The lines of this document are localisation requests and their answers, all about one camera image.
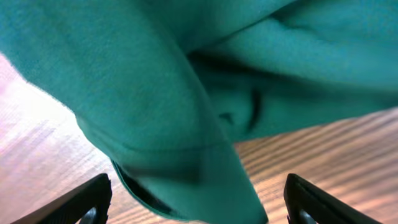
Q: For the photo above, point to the green shirt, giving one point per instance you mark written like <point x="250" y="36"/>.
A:
<point x="165" y="88"/>

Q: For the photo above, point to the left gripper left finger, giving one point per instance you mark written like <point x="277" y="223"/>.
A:
<point x="86" y="204"/>

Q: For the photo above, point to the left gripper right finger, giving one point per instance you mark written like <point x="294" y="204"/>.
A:
<point x="306" y="204"/>

